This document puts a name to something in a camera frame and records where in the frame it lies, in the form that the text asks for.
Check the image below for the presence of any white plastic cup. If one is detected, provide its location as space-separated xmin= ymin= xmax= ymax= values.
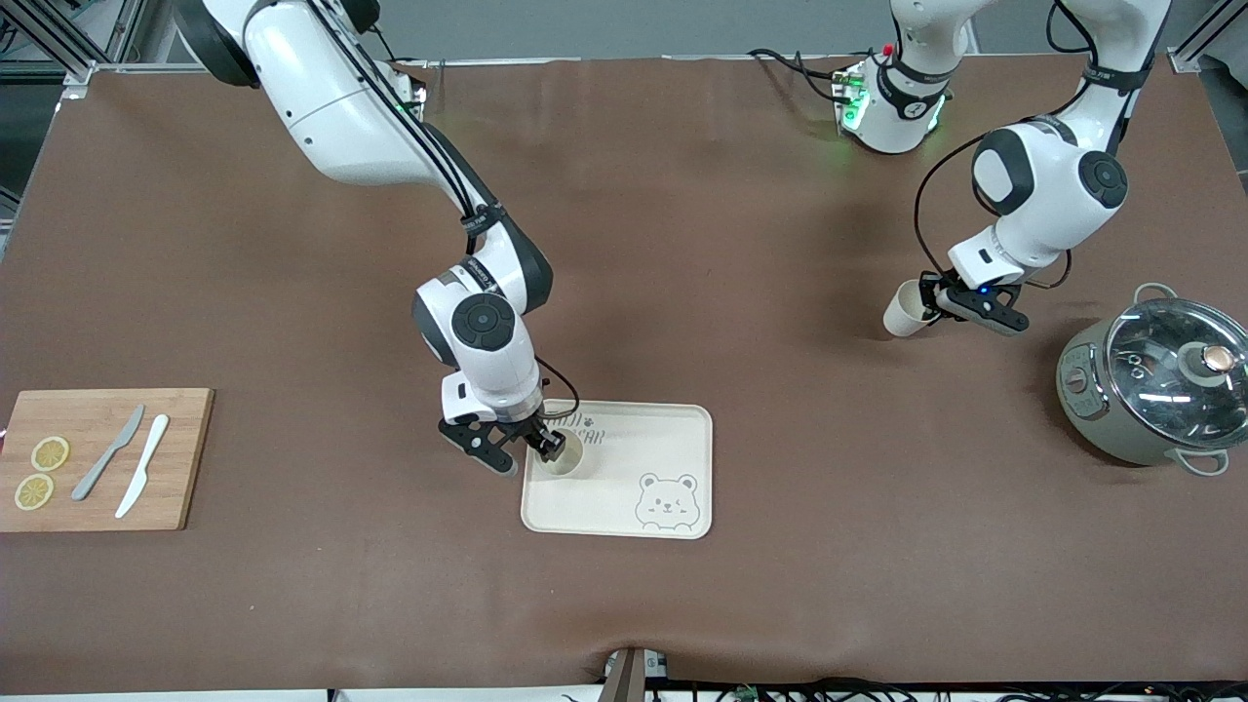
xmin=539 ymin=429 xmax=587 ymax=478

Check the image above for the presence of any cream paper cup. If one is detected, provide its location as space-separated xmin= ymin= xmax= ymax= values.
xmin=882 ymin=280 xmax=939 ymax=339

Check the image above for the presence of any cream bear print tray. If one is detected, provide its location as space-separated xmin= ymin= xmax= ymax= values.
xmin=520 ymin=398 xmax=714 ymax=540

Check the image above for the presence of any grey-green electric pot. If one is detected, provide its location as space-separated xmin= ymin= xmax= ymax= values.
xmin=1056 ymin=283 xmax=1248 ymax=477

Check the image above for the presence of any glass pot lid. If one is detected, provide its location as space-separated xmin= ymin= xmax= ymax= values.
xmin=1105 ymin=297 xmax=1248 ymax=451

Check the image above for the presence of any bamboo cutting board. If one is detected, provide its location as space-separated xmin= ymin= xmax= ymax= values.
xmin=0 ymin=388 xmax=215 ymax=533

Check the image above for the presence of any white plastic knife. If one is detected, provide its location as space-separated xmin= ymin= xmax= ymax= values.
xmin=114 ymin=414 xmax=171 ymax=520

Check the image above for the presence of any grey plastic knife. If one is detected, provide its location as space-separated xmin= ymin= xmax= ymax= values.
xmin=70 ymin=405 xmax=146 ymax=502

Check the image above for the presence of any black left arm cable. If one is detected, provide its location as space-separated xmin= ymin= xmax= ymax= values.
xmin=912 ymin=127 xmax=1073 ymax=293

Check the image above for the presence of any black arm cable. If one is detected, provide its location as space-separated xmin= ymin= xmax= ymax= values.
xmin=912 ymin=127 xmax=1073 ymax=293
xmin=312 ymin=0 xmax=581 ymax=420

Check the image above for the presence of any metal bracket at table edge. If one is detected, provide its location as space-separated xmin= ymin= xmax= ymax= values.
xmin=603 ymin=646 xmax=669 ymax=702

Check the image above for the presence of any black left base cable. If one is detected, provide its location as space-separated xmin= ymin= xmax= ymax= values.
xmin=746 ymin=47 xmax=849 ymax=103

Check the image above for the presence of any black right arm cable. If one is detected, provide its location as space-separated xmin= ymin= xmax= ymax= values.
xmin=312 ymin=0 xmax=581 ymax=420

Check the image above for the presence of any aluminium frame profile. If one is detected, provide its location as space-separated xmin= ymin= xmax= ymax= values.
xmin=1170 ymin=0 xmax=1248 ymax=74
xmin=0 ymin=0 xmax=147 ymax=89

